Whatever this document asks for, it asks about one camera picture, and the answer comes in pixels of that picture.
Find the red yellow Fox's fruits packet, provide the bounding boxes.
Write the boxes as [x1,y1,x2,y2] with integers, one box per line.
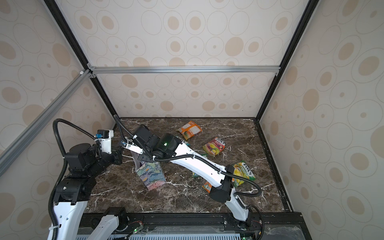
[203,138,226,156]

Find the orange snack packet far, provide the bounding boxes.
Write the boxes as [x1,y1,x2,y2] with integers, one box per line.
[178,121,203,140]

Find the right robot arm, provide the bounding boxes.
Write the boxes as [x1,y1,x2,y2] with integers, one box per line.
[114,115,262,230]

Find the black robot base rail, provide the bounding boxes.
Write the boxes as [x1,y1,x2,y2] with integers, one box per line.
[105,211,311,240]

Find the yellow green Fox's packet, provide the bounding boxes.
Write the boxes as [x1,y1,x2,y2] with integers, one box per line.
[232,161,256,187]

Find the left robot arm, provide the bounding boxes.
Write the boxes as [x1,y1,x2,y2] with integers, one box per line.
[48,119,122,240]

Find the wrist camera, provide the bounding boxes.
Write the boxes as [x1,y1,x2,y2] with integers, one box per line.
[120,140,143,155]
[95,130,114,154]

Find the diagonal aluminium frame bar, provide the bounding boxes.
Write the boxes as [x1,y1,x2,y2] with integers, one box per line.
[1,70,91,175]

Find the black frame post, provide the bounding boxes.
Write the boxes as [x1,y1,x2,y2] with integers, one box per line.
[44,0,117,116]
[255,0,320,123]

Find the green tea candy packet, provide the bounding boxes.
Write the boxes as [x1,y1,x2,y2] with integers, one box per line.
[192,154,208,178]

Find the large orange snack packet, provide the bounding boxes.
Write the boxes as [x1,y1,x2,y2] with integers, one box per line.
[202,181,212,193]

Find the white paper bag colourful print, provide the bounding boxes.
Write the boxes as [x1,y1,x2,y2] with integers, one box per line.
[131,152,166,191]

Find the right black frame post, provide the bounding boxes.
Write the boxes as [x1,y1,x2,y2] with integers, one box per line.
[255,0,320,123]

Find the left black frame post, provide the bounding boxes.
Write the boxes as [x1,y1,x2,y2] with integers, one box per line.
[44,0,117,116]

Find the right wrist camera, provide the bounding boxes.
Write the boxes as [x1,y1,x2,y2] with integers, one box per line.
[120,140,143,155]

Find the horizontal aluminium frame bar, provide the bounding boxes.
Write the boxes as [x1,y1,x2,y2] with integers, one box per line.
[91,65,280,74]

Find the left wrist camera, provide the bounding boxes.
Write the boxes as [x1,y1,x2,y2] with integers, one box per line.
[95,130,114,154]

